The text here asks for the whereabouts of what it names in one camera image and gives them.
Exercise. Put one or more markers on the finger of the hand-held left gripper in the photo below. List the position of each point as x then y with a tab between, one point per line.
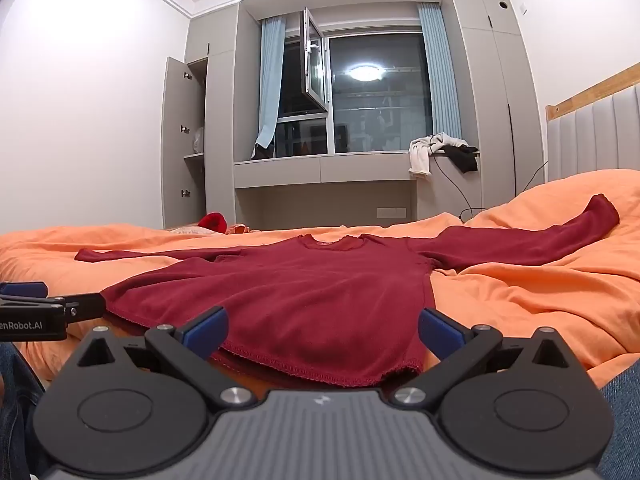
22	290
85	306

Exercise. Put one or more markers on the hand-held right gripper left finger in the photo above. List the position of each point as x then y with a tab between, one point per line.
206	332

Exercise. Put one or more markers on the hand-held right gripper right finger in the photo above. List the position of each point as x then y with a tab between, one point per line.
441	332

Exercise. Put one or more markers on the dark red sweater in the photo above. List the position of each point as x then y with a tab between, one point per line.
310	300

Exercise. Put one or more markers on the person's left leg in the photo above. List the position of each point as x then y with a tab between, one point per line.
17	410

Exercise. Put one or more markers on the person's leg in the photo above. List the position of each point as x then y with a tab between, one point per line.
622	425
17	410

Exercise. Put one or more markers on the orange blanket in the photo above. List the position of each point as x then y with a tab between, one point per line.
525	305

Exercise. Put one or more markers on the bright red cloth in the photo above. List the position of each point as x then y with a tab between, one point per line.
212	222

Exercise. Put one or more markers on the open wardrobe door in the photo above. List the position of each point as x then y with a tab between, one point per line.
182	160

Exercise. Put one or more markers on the black cloth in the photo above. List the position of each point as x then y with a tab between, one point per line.
465	157

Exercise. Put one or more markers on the white cloth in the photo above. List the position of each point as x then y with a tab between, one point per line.
422	155

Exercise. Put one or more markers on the small dark object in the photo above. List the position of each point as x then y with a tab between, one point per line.
263	152

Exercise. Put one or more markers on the grey window bench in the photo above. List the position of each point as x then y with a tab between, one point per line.
325	170

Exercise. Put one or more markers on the person's right leg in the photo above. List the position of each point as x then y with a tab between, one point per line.
622	425

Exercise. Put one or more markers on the grey wardrobe with shelves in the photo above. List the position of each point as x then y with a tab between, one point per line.
215	110

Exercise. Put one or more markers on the large window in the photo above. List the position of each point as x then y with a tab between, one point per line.
375	110

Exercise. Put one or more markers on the grey padded headboard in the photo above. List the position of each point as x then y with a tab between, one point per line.
595	135

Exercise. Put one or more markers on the light blue curtain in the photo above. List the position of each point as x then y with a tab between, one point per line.
440	75
270	85

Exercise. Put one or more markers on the open window sash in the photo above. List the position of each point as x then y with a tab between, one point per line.
315	70

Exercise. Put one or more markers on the white wall socket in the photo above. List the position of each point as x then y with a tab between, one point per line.
391	212

